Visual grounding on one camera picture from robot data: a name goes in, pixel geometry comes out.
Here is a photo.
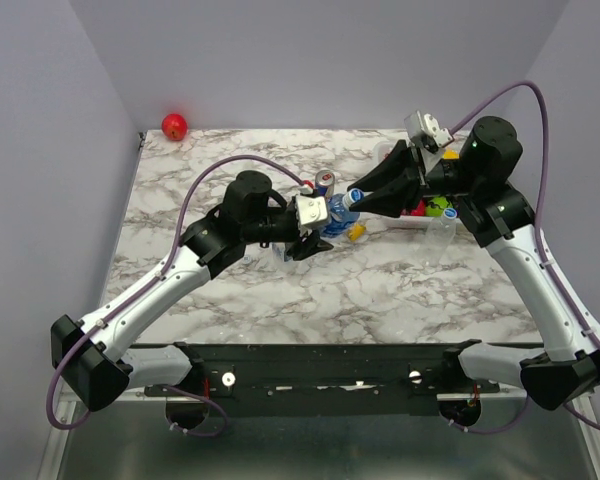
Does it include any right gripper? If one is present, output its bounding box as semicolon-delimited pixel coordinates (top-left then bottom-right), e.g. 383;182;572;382
346;138;479;219

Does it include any blue label plastic bottle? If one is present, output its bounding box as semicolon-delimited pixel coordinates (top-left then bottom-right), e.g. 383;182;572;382
320;191;360;238

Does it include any blue bottle cap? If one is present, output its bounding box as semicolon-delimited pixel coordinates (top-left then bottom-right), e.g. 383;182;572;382
441;208;457;220
343;188;364;206

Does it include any clear plastic bottle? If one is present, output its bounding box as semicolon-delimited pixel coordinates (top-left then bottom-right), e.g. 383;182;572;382
418;216;457;267

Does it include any small clear labelled bottle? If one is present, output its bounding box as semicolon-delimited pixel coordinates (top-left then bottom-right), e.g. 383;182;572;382
271;243;295;272

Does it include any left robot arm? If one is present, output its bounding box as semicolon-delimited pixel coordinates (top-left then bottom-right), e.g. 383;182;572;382
50;170;331;412

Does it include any red dragon fruit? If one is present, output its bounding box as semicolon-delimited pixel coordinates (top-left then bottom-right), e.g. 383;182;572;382
401;200;426;216

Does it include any yellow snack packet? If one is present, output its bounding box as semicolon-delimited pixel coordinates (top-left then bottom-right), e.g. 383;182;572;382
347;223;366;243

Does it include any white plastic basket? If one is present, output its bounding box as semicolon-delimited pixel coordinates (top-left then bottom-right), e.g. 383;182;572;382
373;141;434;229

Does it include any green toy fruit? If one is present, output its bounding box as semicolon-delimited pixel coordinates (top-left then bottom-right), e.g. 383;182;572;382
425;197;453;217

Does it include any right blue energy drink can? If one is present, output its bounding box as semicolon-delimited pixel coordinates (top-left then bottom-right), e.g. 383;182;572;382
314;169;335;198

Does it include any red apple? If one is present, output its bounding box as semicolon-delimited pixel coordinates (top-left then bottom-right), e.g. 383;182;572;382
161;113;188;142

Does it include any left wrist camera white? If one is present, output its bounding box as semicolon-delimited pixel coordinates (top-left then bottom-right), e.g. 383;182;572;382
295;195;330;235

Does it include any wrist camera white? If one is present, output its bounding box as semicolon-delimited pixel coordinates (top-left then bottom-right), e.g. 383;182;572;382
404;110;454;153
295;195;330;235

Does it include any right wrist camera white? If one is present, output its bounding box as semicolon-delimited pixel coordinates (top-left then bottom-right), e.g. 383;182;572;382
404;110;454;153

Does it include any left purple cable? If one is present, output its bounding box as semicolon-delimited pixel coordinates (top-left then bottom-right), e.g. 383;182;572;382
45;154;316;431

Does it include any purple cable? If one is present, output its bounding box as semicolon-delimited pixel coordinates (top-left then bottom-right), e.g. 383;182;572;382
45;154;316;431
449;81;600;435

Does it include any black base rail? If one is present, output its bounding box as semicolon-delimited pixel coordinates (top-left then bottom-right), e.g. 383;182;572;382
144;342;511;419

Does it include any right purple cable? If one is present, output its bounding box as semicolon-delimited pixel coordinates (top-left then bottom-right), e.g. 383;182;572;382
449;81;600;435

